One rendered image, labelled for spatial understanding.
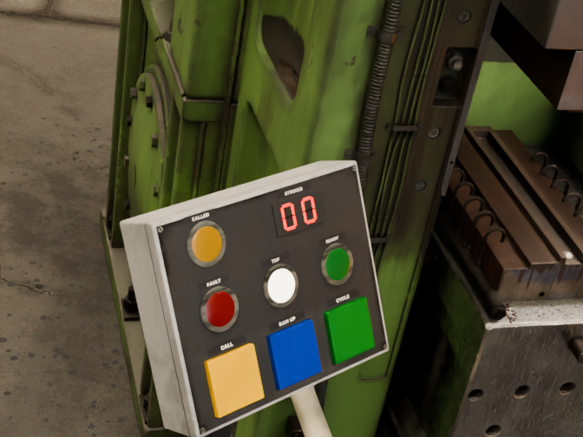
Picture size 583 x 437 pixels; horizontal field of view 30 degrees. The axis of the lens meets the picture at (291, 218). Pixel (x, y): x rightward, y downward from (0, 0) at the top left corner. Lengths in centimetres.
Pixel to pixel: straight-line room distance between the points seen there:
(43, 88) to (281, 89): 236
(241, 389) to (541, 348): 61
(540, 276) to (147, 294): 71
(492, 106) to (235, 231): 93
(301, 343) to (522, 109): 93
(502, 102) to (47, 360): 138
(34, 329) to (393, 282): 135
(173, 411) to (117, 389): 143
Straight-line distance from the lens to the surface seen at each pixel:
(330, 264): 148
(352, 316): 151
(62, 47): 443
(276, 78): 186
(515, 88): 219
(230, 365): 139
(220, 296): 137
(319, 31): 164
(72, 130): 387
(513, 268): 178
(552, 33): 156
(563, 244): 187
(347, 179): 150
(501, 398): 188
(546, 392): 191
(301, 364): 146
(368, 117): 166
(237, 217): 138
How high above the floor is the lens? 195
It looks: 33 degrees down
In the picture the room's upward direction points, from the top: 11 degrees clockwise
